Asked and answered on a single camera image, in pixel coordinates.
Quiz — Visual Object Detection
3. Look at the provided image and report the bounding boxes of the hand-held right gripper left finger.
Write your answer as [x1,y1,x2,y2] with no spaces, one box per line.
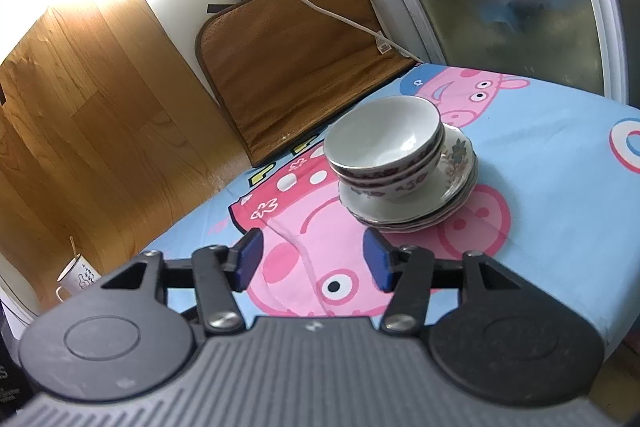
[102,228,263,334]

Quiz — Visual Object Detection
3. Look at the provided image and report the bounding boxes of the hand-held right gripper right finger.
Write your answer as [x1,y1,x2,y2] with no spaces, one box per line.
[363,227,526,335]

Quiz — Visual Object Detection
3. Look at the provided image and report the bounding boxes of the white bowl pink flowers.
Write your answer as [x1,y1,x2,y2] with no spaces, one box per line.
[339,142,446,202]
[322,96,443,172]
[334,132,446,188]

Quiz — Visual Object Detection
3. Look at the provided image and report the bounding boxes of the white floral plate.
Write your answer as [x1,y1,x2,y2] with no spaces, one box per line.
[350,157,480,234]
[339,123,476,224]

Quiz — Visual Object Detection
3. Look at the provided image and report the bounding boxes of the white enamel mug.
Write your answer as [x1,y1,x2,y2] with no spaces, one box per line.
[55,254,103,303]

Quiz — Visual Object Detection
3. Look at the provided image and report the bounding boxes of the cartoon printed blanket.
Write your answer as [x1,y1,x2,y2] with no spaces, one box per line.
[142,63,640,358]

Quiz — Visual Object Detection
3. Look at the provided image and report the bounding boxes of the brown cushion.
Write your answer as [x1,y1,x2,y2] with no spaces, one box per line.
[195,0,418,168]

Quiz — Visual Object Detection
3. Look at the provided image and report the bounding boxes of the white cable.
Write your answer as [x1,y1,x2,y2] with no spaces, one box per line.
[220,0,426,64]

